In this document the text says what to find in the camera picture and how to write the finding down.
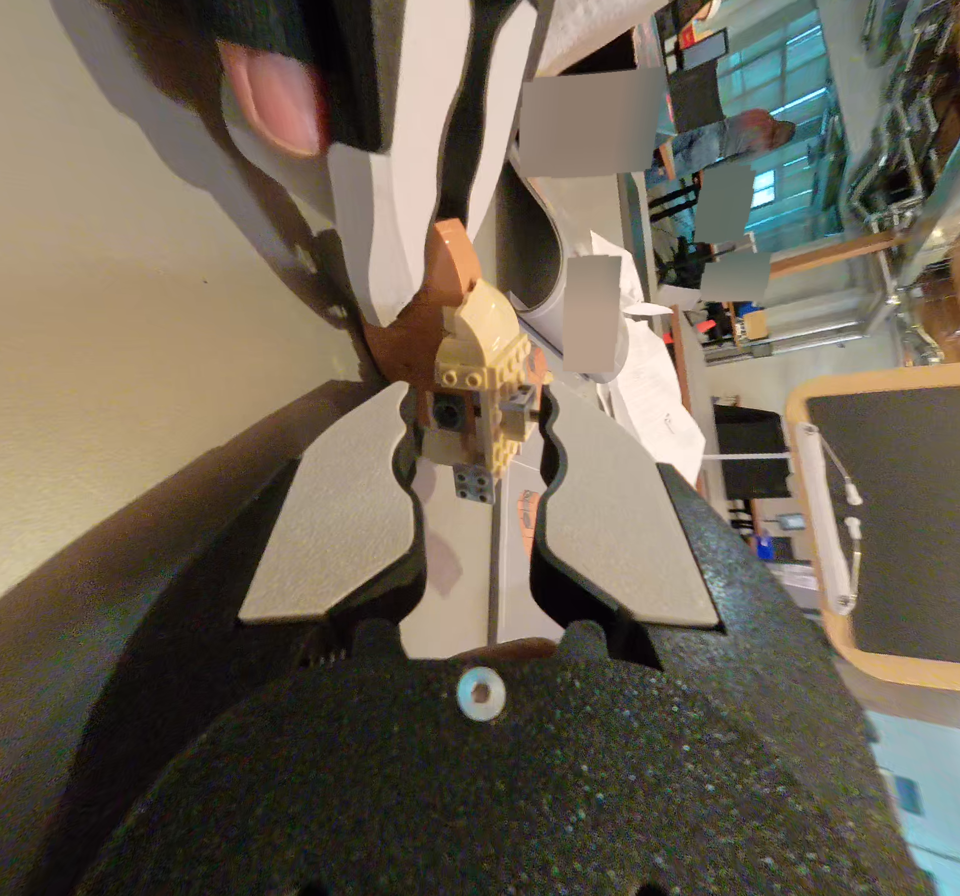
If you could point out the white circle-print paper bag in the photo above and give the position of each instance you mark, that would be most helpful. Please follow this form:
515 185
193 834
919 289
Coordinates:
660 401

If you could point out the person's right hand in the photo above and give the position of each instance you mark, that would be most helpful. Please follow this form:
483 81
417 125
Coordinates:
525 648

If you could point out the white panel stand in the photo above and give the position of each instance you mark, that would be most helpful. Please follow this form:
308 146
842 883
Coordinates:
821 506

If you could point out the tan and brown brick model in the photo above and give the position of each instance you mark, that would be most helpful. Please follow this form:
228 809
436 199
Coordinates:
480 356

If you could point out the person's left hand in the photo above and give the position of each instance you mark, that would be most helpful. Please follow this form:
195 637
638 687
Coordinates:
274 98

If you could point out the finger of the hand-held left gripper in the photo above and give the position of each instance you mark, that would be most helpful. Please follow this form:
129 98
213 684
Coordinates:
412 86
506 101

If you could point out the black wood-rimmed panel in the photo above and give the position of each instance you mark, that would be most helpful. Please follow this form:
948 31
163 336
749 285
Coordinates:
900 521

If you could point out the grey desk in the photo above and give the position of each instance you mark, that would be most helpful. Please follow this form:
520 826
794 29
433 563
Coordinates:
112 311

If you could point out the grey instruction booklet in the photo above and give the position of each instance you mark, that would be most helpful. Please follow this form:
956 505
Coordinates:
536 266

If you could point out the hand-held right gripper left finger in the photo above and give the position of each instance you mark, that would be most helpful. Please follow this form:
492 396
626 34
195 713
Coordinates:
330 536

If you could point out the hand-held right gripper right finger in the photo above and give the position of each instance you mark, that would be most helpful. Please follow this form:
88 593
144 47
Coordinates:
630 544

